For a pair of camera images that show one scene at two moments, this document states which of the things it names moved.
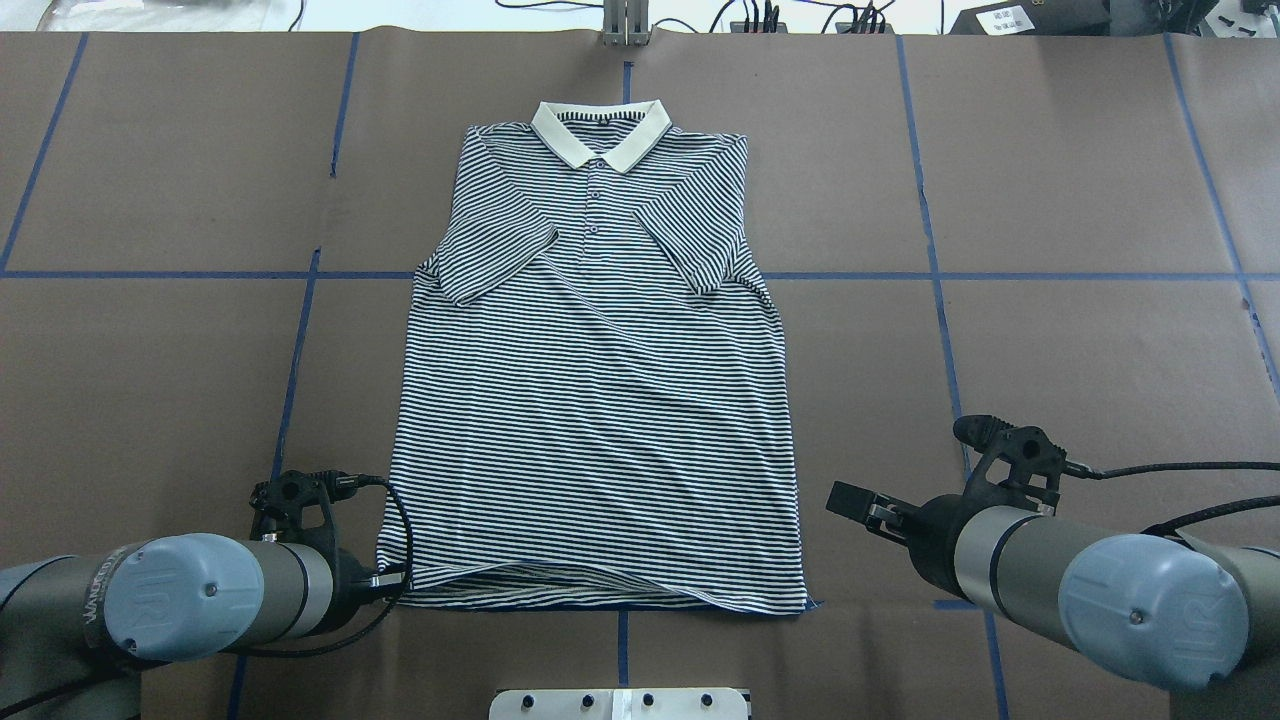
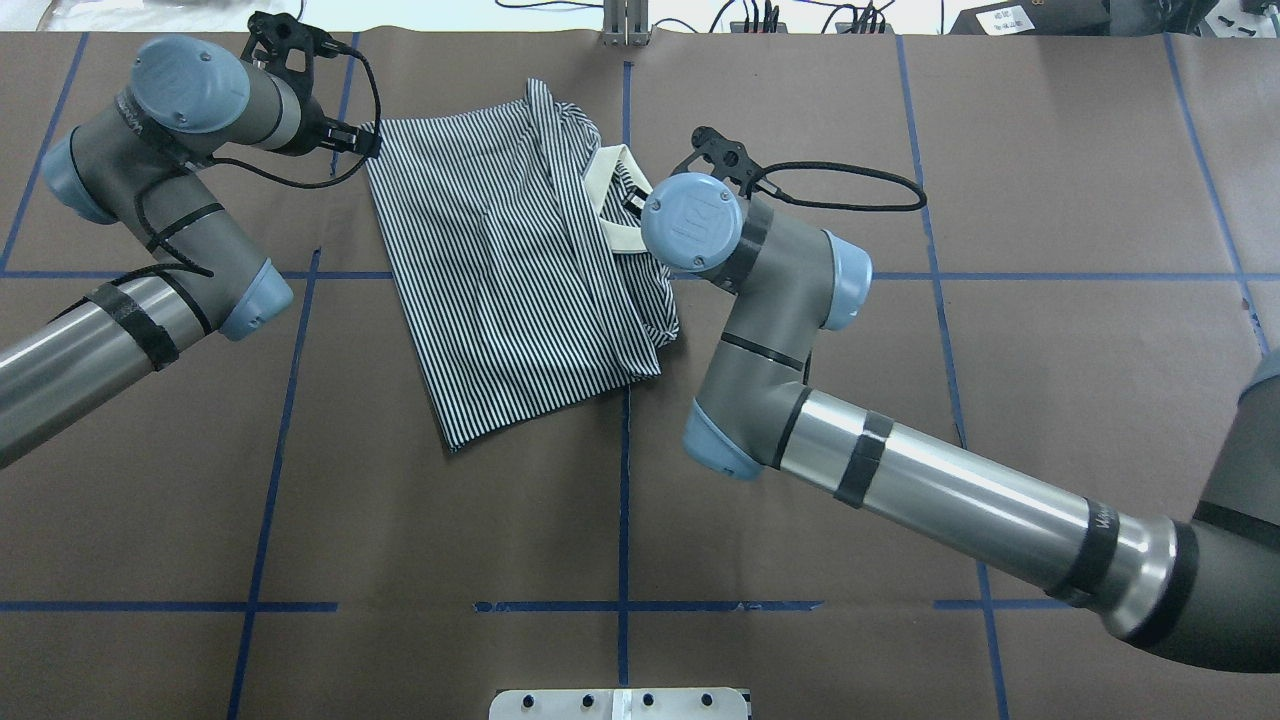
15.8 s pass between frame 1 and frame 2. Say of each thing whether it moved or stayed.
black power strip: stayed
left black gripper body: moved
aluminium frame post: stayed
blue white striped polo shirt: moved
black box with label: stayed
